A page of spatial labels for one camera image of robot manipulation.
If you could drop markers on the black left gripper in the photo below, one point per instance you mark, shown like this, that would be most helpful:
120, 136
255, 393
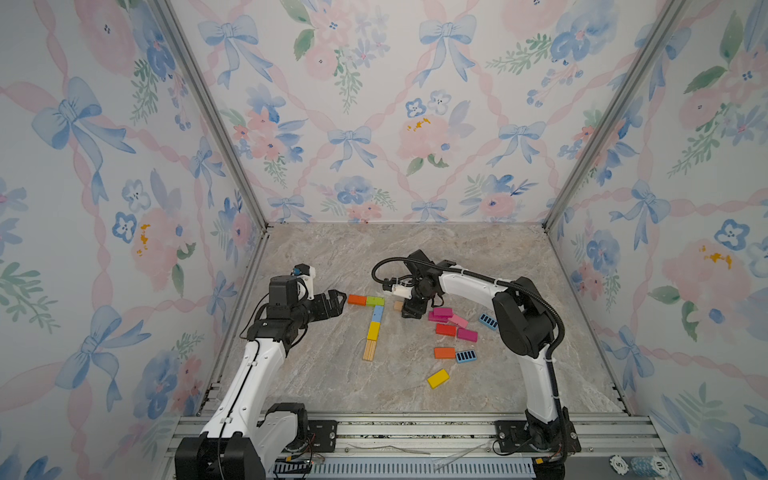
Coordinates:
335, 307

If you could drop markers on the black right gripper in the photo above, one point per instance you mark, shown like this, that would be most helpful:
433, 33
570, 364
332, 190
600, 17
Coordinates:
412, 308

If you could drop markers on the orange block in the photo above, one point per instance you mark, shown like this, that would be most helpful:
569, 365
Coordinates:
357, 300
444, 353

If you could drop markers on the green block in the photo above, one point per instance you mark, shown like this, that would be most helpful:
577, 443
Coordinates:
375, 301

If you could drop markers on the magenta block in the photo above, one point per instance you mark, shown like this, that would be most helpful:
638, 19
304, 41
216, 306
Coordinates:
442, 312
467, 335

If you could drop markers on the light blue block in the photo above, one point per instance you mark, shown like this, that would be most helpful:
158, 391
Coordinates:
377, 316

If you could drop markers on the yellow block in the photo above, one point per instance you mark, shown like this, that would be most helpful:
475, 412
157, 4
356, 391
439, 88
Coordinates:
437, 379
373, 331

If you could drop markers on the striped natural wood block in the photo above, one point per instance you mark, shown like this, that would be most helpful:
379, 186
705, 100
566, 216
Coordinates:
369, 350

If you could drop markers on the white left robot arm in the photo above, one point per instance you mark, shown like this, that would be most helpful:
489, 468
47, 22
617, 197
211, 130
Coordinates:
240, 441

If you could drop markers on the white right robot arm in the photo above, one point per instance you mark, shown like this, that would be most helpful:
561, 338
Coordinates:
527, 324

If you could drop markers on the light pink block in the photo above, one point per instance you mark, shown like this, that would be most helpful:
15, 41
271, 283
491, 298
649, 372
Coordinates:
458, 321

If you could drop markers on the red block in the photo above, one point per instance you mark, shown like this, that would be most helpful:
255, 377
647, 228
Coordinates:
446, 330

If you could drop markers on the magenta block flat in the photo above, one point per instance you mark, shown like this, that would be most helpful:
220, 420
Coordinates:
467, 335

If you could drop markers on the blue slotted block far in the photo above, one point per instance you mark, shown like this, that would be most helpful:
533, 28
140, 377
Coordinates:
488, 321

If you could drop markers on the blue slotted block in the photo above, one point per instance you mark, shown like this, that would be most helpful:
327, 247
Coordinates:
488, 321
465, 356

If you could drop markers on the blue slotted block near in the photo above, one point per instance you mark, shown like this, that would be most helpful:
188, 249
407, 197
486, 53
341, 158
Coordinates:
465, 356

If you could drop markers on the yellow block front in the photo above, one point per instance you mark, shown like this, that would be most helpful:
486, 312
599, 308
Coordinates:
437, 379

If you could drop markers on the white gear parts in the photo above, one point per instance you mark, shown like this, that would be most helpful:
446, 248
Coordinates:
649, 467

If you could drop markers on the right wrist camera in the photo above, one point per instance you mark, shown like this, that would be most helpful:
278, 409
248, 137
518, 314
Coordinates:
402, 288

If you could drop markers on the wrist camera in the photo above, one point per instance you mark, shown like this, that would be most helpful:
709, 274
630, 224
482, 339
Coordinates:
402, 288
306, 275

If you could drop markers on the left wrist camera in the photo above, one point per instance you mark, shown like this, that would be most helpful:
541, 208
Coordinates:
306, 275

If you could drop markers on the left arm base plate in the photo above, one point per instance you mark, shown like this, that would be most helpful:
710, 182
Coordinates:
315, 435

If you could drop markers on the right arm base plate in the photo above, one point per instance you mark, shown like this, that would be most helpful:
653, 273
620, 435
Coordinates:
514, 436

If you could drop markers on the aluminium front rail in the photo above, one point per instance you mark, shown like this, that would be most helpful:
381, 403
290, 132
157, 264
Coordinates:
466, 446

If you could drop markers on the aluminium left corner post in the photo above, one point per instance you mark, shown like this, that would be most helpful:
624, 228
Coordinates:
180, 47

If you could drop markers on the aluminium corner post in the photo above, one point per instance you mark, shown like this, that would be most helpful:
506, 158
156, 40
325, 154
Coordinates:
180, 47
656, 39

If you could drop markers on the aluminium right corner post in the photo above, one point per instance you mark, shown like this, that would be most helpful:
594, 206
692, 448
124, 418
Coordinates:
656, 39

